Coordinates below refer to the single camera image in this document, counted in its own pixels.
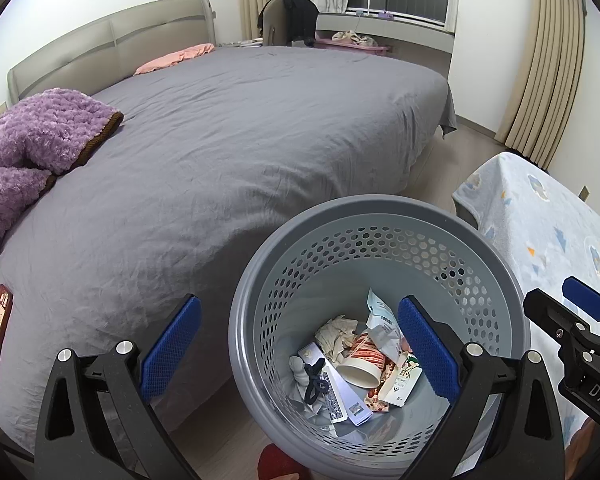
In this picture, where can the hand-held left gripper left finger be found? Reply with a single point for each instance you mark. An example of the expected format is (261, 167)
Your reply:
(172, 347)

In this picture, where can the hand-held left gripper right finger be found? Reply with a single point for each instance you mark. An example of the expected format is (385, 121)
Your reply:
(427, 350)

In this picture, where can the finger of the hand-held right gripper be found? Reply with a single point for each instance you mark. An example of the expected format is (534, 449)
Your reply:
(585, 297)
(555, 310)

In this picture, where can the green milk carton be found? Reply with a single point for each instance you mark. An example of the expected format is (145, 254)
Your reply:
(400, 385)

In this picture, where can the light blue wet wipes packet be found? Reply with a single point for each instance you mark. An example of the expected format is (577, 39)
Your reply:
(380, 315)

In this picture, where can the red and white paper cup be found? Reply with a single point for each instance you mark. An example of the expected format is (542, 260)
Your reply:
(362, 360)

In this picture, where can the red and cream snack wrapper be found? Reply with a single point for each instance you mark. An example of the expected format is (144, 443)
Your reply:
(377, 402)

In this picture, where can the white blue packet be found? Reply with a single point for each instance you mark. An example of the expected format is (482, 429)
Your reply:
(350, 397)

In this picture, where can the white tissue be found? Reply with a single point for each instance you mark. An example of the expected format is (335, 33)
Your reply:
(297, 367)
(337, 335)

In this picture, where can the blue patterned card box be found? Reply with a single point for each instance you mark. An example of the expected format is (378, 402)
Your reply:
(332, 402)

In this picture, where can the grey perforated plastic bin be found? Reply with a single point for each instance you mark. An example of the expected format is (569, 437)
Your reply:
(280, 270)

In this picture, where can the person's right forearm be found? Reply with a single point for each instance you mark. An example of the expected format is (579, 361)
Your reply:
(585, 450)

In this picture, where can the light blue printed blanket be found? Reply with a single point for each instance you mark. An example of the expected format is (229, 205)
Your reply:
(530, 220)

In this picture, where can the red slipper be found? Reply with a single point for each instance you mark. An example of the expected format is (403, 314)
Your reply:
(277, 465)

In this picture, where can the bed with grey sheet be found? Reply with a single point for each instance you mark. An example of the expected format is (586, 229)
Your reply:
(230, 135)

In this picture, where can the purple fluffy blanket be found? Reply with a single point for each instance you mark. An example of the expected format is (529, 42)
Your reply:
(30, 135)

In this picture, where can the pink pillow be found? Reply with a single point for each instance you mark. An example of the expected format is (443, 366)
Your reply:
(175, 57)

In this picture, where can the white window ledge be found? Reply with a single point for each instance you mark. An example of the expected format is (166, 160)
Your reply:
(430, 40)

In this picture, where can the pink table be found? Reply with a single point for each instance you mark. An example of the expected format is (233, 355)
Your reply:
(380, 51)

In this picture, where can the beige cloth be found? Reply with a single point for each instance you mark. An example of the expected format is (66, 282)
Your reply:
(352, 37)

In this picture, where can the beige headboard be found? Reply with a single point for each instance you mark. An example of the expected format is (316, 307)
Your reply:
(105, 30)

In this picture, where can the beige chair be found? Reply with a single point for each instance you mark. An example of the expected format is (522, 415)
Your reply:
(270, 25)

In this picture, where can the black jacket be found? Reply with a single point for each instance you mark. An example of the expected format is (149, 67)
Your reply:
(300, 17)

